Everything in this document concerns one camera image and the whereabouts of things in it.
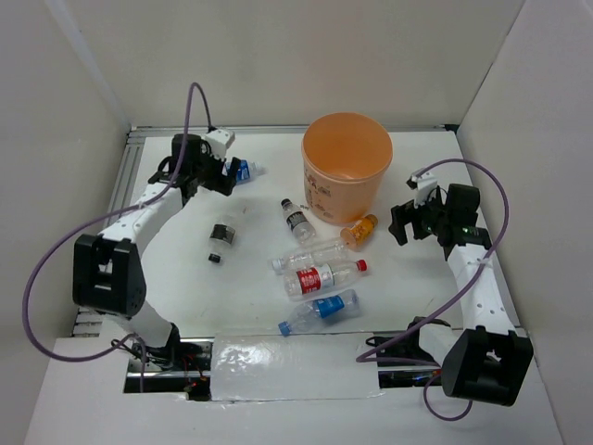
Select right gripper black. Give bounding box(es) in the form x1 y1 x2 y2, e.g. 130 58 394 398
388 186 451 246

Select Pocari Sweat blue label bottle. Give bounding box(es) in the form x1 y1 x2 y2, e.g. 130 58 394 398
235 159 266 184

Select black label bottle black cap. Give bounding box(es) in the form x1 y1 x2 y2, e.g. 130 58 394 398
208 215 237 264

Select blue label bottle blue cap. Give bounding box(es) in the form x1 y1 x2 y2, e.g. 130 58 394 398
278 289 361 337

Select red label bottle red cap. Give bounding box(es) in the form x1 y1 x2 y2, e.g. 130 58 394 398
284 260 369 299

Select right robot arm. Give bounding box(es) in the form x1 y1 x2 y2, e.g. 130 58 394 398
389 180 534 406

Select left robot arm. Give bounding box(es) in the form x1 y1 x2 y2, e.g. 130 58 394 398
73 128 241 370

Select peach capybara plastic bin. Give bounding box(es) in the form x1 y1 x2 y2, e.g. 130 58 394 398
301 112 393 224

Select orange juice bottle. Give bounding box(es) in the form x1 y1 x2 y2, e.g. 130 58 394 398
340 214 378 250

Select clear bottle white cap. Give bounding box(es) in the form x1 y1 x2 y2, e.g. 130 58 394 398
270 237 349 274

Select small black label bottle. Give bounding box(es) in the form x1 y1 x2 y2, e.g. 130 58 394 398
280 198 316 245

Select white taped cover sheet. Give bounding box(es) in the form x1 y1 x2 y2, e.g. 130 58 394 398
210 334 381 401

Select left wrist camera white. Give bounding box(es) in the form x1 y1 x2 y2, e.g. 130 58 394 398
204 128 235 157

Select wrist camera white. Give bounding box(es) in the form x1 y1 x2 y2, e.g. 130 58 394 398
204 128 235 157
406 172 438 209

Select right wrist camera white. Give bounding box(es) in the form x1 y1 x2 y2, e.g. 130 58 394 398
406 172 438 209

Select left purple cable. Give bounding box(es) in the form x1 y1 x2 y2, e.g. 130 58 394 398
20 82 215 362

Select purple cable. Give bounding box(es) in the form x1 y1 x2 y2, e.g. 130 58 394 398
20 82 215 362
355 158 509 422

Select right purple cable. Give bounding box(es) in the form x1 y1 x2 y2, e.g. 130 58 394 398
355 158 509 422

